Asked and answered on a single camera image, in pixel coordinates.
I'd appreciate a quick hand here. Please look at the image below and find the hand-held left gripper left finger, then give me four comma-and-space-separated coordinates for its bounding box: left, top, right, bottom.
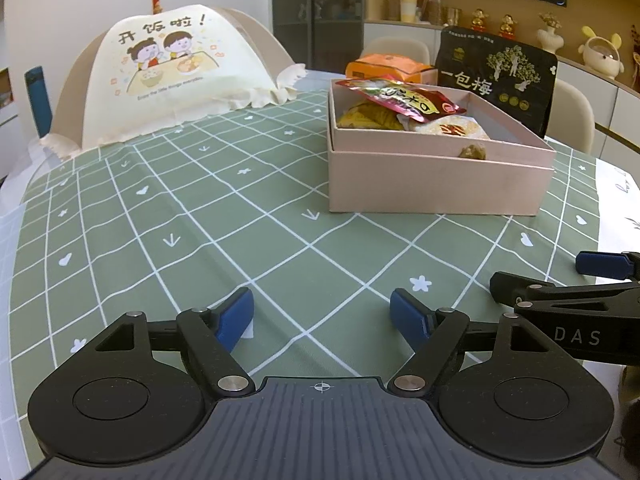
95, 287, 256, 400

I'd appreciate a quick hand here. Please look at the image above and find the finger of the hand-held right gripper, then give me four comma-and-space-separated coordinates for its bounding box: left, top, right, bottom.
489, 270, 640, 319
575, 251, 640, 281

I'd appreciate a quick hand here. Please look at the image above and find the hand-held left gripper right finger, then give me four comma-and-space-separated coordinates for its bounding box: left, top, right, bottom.
387, 288, 553, 400

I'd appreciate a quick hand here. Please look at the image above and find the pink cardboard box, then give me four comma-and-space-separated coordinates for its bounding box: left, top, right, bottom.
327, 78, 557, 217

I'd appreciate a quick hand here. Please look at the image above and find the white rice cracker packet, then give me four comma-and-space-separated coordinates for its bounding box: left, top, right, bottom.
412, 113, 494, 141

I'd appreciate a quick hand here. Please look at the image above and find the yellow snack packet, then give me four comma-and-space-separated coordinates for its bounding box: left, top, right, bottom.
335, 101, 407, 132

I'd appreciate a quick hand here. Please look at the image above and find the red snack packet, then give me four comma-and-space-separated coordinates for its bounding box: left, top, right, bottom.
333, 77, 469, 124

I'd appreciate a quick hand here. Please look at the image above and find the green checked tablecloth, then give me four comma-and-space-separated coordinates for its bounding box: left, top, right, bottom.
9, 87, 609, 423

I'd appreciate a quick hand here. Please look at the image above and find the beige chair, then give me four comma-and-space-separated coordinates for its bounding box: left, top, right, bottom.
358, 36, 431, 66
52, 7, 296, 139
544, 78, 596, 156

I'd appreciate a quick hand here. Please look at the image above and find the cream rabbit figure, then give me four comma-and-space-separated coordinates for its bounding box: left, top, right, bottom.
578, 26, 626, 80

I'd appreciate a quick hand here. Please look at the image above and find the black printed bag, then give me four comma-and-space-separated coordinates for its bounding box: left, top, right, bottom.
433, 25, 559, 139

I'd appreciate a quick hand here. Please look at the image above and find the cream printed food cover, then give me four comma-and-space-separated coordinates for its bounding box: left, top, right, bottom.
39, 4, 307, 151

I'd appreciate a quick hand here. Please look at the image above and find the white vase with flowers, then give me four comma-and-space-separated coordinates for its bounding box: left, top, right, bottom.
536, 12, 565, 55

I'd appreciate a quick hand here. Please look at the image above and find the orange snack bag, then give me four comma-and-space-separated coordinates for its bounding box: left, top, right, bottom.
345, 52, 439, 85

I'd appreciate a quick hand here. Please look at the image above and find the blue upright object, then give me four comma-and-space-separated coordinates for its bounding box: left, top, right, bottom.
24, 65, 54, 140

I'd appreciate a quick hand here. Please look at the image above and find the glass door cabinet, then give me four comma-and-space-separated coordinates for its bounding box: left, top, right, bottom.
272, 0, 366, 72

